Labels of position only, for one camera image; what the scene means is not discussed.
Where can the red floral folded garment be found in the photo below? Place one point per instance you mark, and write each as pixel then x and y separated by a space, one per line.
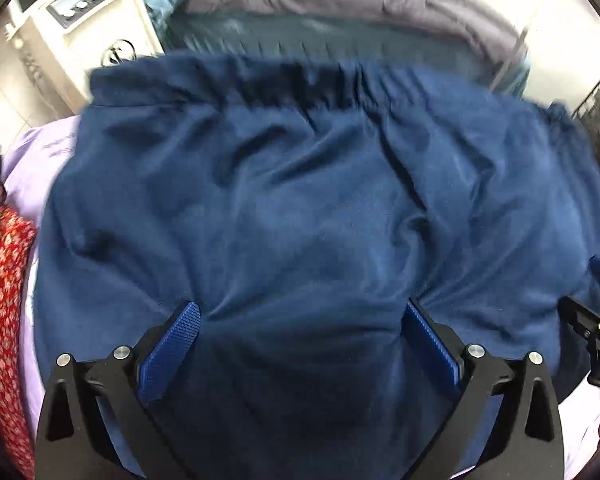
pixel 5 280

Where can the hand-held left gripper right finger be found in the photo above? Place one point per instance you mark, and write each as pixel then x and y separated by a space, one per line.
pixel 485 390

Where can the navy blue pants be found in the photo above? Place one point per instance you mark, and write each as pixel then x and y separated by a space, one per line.
pixel 305 210

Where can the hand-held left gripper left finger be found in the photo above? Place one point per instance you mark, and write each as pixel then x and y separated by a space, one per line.
pixel 105 395

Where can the white electric heater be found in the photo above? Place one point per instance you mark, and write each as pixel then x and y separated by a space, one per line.
pixel 75 35

